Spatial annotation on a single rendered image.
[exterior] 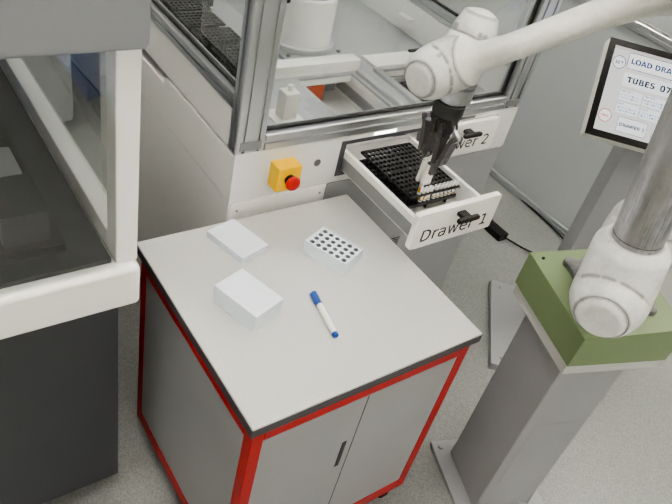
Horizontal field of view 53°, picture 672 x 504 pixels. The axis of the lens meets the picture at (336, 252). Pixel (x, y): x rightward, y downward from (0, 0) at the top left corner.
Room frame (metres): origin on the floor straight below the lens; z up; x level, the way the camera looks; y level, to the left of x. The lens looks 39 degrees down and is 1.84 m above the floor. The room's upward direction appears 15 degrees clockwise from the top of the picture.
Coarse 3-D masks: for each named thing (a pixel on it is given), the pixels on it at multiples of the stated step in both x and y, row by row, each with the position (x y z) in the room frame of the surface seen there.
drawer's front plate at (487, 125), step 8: (472, 120) 1.93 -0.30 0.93; (480, 120) 1.94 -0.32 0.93; (488, 120) 1.96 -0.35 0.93; (496, 120) 1.99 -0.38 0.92; (464, 128) 1.89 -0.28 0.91; (472, 128) 1.92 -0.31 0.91; (480, 128) 1.94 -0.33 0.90; (488, 128) 1.97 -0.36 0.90; (496, 128) 2.00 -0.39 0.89; (480, 136) 1.95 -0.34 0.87; (488, 136) 1.98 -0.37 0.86; (464, 144) 1.91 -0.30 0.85; (480, 144) 1.96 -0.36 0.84; (488, 144) 1.99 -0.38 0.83; (456, 152) 1.89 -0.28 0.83
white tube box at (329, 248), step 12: (324, 228) 1.38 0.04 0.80; (312, 240) 1.32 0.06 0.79; (324, 240) 1.33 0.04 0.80; (336, 240) 1.35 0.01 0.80; (348, 240) 1.35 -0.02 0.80; (312, 252) 1.30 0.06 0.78; (324, 252) 1.29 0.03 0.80; (336, 252) 1.30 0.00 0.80; (348, 252) 1.31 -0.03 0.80; (360, 252) 1.32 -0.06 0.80; (324, 264) 1.28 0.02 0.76; (336, 264) 1.27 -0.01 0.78; (348, 264) 1.27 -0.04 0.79
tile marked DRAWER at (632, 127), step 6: (618, 120) 2.01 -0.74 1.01; (624, 120) 2.02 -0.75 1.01; (630, 120) 2.02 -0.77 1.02; (618, 126) 2.00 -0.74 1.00; (624, 126) 2.01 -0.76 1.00; (630, 126) 2.01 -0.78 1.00; (636, 126) 2.01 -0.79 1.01; (642, 126) 2.01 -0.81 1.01; (624, 132) 1.99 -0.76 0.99; (630, 132) 2.00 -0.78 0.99; (636, 132) 2.00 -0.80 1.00; (642, 132) 2.00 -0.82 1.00
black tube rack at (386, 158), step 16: (400, 144) 1.72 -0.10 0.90; (368, 160) 1.59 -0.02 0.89; (384, 160) 1.61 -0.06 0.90; (400, 160) 1.63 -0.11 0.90; (416, 160) 1.65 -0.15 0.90; (384, 176) 1.57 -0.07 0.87; (400, 176) 1.55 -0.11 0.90; (416, 176) 1.57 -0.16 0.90; (448, 176) 1.61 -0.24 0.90; (400, 192) 1.52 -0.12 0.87
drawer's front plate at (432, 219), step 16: (496, 192) 1.55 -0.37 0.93; (432, 208) 1.40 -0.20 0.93; (448, 208) 1.42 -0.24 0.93; (464, 208) 1.46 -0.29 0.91; (480, 208) 1.50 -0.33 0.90; (496, 208) 1.55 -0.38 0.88; (416, 224) 1.35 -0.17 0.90; (432, 224) 1.39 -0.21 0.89; (448, 224) 1.43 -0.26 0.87; (464, 224) 1.47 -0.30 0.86; (480, 224) 1.52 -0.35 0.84; (416, 240) 1.36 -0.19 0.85; (432, 240) 1.40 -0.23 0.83
